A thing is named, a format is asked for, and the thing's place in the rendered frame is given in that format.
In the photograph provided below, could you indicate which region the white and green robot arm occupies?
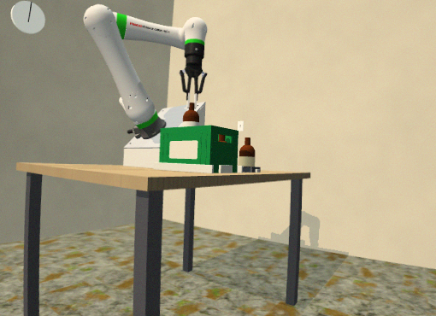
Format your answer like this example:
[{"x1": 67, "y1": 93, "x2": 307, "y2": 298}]
[{"x1": 84, "y1": 4, "x2": 208, "y2": 139}]

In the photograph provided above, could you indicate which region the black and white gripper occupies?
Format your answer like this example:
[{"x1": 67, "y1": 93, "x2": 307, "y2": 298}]
[{"x1": 180, "y1": 56, "x2": 207, "y2": 109}]

